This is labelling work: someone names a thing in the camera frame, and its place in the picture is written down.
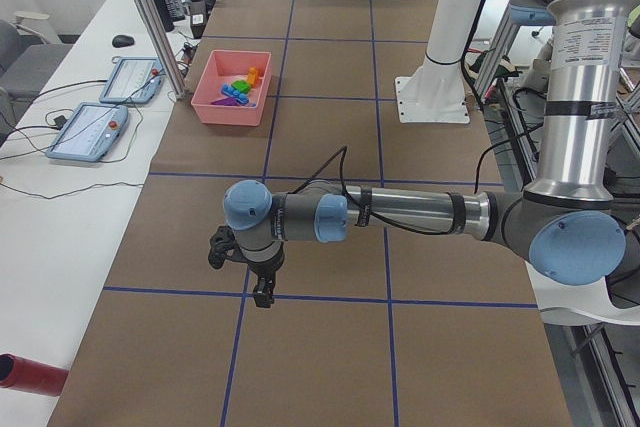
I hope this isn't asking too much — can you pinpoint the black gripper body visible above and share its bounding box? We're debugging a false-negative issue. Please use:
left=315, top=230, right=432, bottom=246
left=249, top=261, right=282, bottom=308

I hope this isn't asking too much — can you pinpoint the purple block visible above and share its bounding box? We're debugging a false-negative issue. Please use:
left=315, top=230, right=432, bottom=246
left=211, top=97, right=239, bottom=106

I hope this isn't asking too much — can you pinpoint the long blue block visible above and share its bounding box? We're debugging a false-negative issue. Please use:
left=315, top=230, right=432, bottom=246
left=221, top=84, right=249, bottom=105

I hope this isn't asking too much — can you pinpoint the green block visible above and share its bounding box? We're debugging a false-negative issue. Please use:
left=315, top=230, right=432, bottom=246
left=231, top=80, right=252, bottom=94

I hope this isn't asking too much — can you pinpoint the orange block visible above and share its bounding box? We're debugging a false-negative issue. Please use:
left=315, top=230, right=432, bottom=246
left=246, top=67, right=260, bottom=88

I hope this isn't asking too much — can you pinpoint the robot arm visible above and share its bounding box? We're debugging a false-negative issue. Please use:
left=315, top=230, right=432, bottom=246
left=208, top=0, right=639, bottom=308

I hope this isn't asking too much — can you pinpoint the pink plastic box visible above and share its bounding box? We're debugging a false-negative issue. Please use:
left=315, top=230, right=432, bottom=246
left=191, top=50, right=272, bottom=126

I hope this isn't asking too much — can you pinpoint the near teach pendant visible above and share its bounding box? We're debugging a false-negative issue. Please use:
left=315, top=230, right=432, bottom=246
left=45, top=102, right=129, bottom=163

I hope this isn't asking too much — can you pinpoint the teach pendant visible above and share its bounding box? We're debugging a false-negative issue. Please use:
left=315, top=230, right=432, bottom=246
left=45, top=102, right=129, bottom=163
left=99, top=57, right=164, bottom=105

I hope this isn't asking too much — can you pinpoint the far teach pendant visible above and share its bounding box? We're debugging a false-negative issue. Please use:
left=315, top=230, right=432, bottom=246
left=99, top=57, right=164, bottom=105

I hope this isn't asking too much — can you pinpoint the red cylinder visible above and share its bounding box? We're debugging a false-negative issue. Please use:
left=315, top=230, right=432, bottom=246
left=1, top=353, right=68, bottom=397

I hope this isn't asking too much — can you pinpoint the black computer mouse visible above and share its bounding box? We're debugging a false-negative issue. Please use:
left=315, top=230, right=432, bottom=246
left=111, top=34, right=135, bottom=48

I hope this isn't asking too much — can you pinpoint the white chair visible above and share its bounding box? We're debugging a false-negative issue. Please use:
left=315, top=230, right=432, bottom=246
left=526, top=263, right=639, bottom=326

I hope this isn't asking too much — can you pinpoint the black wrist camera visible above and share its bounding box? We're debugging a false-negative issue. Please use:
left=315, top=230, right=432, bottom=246
left=208, top=226, right=237, bottom=270

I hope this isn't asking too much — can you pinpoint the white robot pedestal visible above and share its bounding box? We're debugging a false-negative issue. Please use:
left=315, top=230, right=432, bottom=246
left=395, top=0, right=481, bottom=124

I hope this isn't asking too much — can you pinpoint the aluminium frame post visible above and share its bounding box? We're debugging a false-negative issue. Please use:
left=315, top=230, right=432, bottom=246
left=134, top=0, right=186, bottom=100

